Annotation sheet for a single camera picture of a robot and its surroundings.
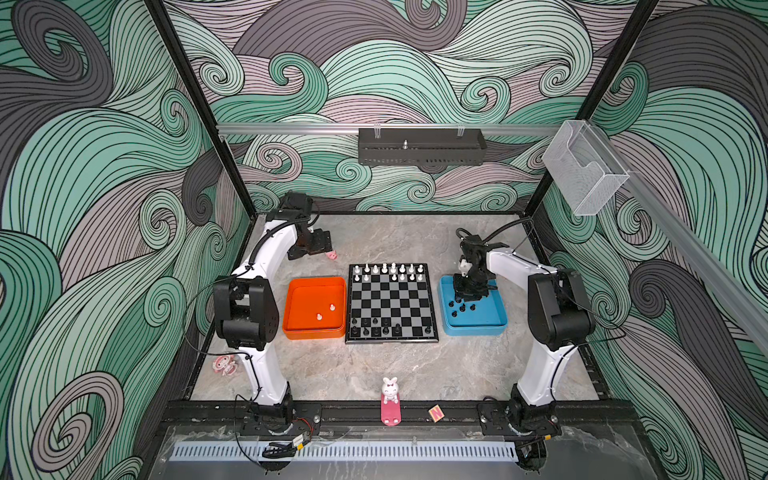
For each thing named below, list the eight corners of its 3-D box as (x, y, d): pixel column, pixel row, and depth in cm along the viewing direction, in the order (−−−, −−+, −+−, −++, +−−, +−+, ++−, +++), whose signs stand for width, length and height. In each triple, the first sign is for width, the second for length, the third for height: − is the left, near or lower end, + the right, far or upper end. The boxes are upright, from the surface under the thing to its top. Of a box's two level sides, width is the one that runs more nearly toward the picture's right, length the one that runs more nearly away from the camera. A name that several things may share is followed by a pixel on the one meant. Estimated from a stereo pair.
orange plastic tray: (281, 339, 89) (276, 332, 85) (293, 286, 101) (289, 277, 97) (344, 339, 89) (342, 332, 85) (348, 286, 101) (346, 277, 97)
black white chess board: (344, 343, 88) (343, 339, 86) (350, 268, 106) (349, 263, 103) (436, 343, 88) (437, 339, 86) (426, 268, 106) (427, 263, 103)
